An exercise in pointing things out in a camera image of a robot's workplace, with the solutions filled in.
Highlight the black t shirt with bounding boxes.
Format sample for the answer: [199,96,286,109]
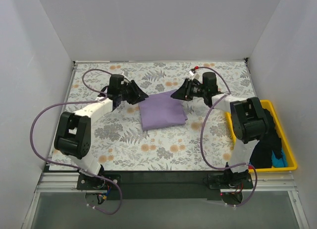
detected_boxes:
[250,109,282,169]

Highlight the aluminium frame rail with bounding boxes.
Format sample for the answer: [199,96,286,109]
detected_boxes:
[22,62,77,229]

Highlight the floral table mat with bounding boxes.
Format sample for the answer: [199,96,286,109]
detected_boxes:
[65,61,255,171]

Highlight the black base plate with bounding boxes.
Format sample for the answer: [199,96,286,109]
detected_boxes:
[76,171,254,200]

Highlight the yellow plastic bin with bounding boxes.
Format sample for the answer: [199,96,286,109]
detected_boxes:
[225,100,297,172]

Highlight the purple t shirt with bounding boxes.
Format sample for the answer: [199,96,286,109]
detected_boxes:
[139,90,187,131]

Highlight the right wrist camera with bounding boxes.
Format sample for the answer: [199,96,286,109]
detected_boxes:
[189,66,200,81]

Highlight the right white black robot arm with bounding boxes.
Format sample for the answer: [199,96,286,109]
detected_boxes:
[171,69,269,188]

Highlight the teal t shirt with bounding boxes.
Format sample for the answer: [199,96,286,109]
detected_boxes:
[271,149,288,168]

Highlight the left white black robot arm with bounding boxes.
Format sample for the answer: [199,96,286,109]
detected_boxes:
[54,74,149,189]

